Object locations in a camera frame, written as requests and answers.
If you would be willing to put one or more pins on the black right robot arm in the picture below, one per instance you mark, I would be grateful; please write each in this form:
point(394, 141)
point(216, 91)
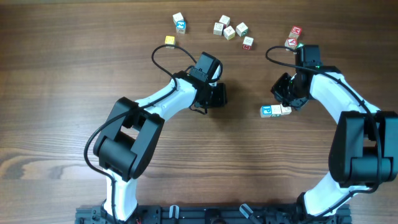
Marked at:
point(363, 153)

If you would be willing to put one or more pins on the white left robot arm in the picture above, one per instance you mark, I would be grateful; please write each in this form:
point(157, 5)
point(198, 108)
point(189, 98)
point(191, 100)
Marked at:
point(127, 140)

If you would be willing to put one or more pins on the green sided white block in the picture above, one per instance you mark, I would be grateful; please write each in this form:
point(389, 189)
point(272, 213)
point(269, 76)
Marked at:
point(276, 111)

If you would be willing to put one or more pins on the yellow top wooden block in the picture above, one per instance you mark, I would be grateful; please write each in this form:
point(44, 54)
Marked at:
point(169, 41)

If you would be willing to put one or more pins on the blue D wooden block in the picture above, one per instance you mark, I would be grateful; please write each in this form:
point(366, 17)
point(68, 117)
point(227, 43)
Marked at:
point(285, 110)

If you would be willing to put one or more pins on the plain top wooden block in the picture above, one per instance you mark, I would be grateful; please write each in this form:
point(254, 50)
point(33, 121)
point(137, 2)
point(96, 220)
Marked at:
point(177, 17)

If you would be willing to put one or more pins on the red M wooden block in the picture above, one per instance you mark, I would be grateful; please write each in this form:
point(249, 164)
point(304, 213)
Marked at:
point(247, 43)

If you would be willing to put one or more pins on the blue N wooden block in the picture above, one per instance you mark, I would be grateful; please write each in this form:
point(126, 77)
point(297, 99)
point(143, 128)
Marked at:
point(181, 27)

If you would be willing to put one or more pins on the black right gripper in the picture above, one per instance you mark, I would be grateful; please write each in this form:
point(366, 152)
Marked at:
point(276, 90)

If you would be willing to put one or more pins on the blue P wooden block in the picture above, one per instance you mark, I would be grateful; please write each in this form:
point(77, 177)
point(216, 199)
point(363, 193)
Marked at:
point(266, 111)

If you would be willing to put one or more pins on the green F wooden block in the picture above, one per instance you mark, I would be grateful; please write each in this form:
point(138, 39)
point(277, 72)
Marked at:
point(299, 45)

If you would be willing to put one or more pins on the blue framed wooden block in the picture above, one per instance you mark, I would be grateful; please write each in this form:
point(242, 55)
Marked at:
point(218, 29)

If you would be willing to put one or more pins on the red sided wooden block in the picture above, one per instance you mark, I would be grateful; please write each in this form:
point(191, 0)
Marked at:
point(225, 20)

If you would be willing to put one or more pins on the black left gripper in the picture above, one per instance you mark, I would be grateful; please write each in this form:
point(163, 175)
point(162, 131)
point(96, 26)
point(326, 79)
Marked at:
point(222, 101)

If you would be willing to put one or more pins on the red W wooden block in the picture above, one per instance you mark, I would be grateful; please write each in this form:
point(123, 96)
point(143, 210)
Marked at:
point(295, 32)

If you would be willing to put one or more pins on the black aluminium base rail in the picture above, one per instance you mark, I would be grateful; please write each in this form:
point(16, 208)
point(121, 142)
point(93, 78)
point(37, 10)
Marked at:
point(280, 213)

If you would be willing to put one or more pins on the red A wooden block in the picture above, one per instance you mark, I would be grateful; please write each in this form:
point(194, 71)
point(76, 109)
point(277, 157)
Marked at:
point(291, 43)

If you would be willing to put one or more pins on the green letter wooden block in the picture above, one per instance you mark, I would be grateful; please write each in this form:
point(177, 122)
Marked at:
point(242, 29)

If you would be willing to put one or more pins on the yellow letter wooden block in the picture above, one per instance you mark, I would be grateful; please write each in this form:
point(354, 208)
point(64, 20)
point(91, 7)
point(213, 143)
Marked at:
point(229, 32)

